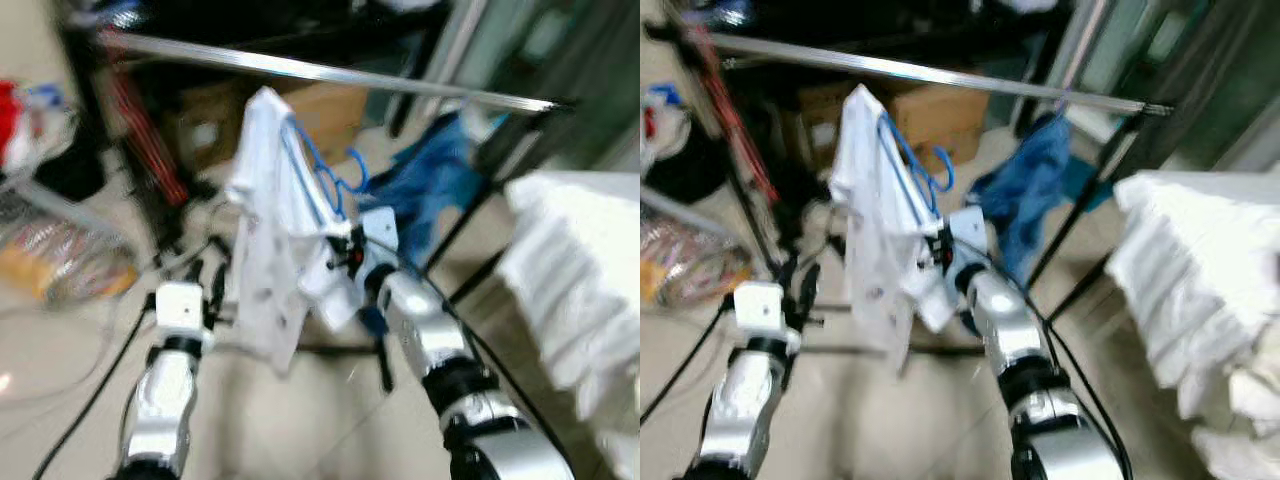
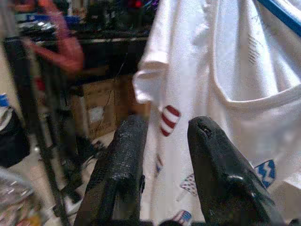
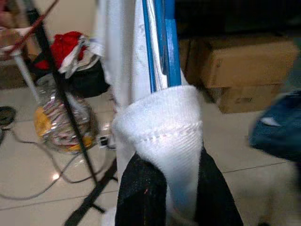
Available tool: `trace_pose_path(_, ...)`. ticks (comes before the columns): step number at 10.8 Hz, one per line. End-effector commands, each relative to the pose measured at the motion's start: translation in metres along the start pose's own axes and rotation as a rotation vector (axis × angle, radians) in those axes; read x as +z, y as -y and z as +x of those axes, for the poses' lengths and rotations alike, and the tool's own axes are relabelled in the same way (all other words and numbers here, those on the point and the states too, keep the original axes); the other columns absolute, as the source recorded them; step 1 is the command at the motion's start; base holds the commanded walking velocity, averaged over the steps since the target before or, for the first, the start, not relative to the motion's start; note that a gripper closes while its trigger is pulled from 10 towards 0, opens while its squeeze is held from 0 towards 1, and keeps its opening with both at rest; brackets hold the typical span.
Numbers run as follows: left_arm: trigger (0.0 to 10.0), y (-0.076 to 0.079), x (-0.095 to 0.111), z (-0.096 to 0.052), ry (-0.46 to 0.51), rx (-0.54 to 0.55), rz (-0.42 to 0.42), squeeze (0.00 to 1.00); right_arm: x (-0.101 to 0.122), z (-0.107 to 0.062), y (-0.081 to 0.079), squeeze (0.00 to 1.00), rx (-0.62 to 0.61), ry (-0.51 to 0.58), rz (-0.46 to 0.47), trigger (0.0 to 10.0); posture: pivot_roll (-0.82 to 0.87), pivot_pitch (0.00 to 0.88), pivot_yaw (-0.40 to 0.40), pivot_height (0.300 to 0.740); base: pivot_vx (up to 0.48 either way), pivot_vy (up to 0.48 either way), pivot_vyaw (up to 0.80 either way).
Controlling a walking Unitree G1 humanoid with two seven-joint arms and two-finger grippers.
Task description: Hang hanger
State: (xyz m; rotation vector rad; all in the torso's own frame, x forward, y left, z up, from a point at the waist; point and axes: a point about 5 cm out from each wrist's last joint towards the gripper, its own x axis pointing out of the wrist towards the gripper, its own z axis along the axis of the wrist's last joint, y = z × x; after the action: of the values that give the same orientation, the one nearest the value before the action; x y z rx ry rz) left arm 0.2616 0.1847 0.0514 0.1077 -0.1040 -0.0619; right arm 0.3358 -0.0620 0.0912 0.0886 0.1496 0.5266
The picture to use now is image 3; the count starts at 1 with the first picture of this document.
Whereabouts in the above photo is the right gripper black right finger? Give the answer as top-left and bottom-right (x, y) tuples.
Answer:
(194, 145), (244, 226)

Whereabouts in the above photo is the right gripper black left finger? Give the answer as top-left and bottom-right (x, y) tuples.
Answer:
(114, 153), (169, 226)

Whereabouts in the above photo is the white t-shirt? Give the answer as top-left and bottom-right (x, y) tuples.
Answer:
(97, 0), (205, 223)

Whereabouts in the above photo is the blue plastic hanger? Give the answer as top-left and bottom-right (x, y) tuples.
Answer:
(142, 0), (182, 94)

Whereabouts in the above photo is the red plastic hanger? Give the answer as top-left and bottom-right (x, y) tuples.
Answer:
(0, 0), (59, 56)

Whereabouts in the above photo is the white power strip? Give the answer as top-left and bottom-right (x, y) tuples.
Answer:
(98, 134), (114, 150)

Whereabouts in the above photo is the blue denim garment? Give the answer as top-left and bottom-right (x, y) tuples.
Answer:
(248, 90), (301, 163)

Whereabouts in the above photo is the small printed cardboard box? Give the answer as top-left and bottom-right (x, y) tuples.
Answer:
(217, 83), (284, 115)

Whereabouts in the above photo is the clear bag of snacks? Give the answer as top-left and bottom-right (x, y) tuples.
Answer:
(32, 77), (99, 155)

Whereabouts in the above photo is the black laundry bag with clothes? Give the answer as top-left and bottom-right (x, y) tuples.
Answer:
(30, 30), (111, 99)

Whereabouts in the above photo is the large plain cardboard box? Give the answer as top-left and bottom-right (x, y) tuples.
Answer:
(184, 37), (300, 89)

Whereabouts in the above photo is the white plastic pole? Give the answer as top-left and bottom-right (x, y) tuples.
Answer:
(13, 53), (40, 102)

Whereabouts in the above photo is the black desk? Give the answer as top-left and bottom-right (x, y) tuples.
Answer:
(175, 0), (301, 40)

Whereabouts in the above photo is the black clothes rack frame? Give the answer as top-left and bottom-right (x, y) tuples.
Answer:
(28, 7), (119, 226)

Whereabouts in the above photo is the grey floor cable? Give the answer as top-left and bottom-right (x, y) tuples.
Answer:
(0, 130), (102, 201)

